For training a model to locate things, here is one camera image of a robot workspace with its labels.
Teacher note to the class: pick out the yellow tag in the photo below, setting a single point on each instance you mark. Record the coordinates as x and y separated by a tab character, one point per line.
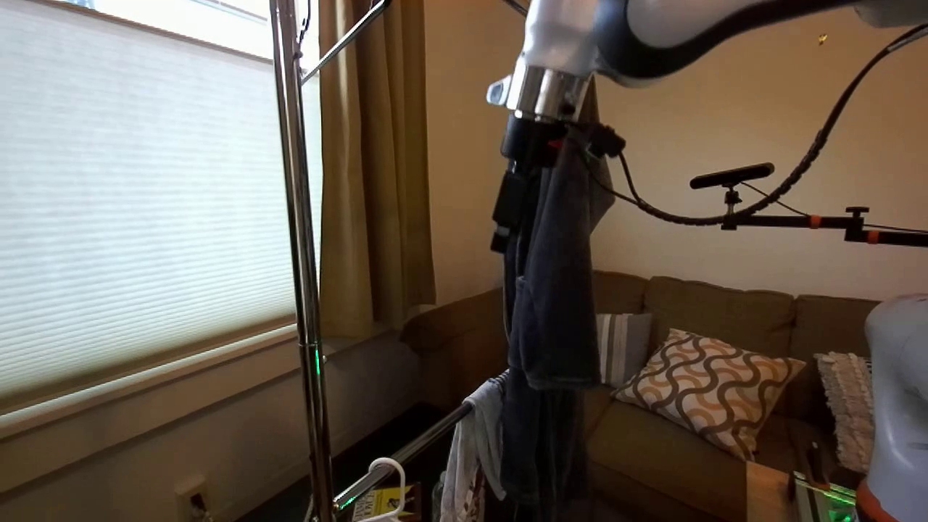
391	499

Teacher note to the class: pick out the brown sofa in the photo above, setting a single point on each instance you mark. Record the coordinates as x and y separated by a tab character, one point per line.
714	308

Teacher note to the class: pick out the green glass item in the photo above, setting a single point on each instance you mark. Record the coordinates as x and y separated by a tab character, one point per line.
827	496

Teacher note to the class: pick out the white knit pillow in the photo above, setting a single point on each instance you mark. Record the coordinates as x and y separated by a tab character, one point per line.
849	408

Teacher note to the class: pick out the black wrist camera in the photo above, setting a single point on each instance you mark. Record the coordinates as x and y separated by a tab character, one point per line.
605	141

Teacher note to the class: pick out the white cloth with red print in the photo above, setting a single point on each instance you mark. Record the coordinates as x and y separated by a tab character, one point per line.
463	502

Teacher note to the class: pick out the white plastic coat hanger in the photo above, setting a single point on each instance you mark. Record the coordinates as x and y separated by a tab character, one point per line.
388	466

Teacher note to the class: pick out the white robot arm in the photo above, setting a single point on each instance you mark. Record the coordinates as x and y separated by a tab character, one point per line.
582	31

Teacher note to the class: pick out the black bar camera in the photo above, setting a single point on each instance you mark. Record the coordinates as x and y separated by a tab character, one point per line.
731	174

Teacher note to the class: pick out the white pleated window blind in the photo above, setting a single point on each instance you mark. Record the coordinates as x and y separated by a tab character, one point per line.
134	193

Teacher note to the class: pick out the plain white cloth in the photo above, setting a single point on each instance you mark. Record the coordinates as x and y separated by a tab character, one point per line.
481	435

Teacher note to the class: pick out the chrome clothes rack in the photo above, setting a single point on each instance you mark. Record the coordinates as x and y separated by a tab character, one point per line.
302	242

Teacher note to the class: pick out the black camera boom stand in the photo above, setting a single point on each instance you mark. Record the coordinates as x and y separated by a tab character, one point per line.
814	221

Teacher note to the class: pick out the wave patterned pillow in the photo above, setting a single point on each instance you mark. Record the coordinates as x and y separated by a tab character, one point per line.
711	387

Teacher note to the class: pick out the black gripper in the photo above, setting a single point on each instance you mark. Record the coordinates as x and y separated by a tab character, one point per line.
510	208

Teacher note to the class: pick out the grey striped pillow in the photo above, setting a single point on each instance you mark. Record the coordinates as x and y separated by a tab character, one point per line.
626	347

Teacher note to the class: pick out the tan cardboard box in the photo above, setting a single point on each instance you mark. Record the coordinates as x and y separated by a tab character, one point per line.
768	493

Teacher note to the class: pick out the dark blue bathrobe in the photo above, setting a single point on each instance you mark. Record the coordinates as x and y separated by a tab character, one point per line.
556	290

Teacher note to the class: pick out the olive curtain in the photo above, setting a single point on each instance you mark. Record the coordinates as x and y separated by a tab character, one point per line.
373	164

